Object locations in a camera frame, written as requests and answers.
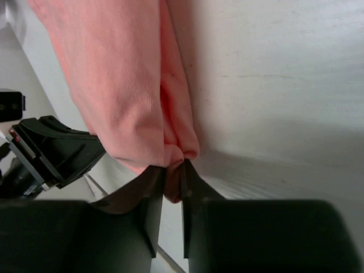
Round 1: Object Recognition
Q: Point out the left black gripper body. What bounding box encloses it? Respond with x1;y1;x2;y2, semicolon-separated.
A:
1;115;57;199

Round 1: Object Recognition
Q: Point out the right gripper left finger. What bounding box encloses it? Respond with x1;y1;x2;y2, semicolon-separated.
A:
1;166;166;272

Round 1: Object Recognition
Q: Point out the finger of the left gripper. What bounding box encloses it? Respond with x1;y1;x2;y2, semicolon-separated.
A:
39;115;106;188

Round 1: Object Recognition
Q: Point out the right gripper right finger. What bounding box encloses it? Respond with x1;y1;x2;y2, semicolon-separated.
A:
181;160;362;272

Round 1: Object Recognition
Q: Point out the pink t shirt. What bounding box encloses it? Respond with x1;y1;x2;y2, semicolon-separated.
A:
28;1;200;203

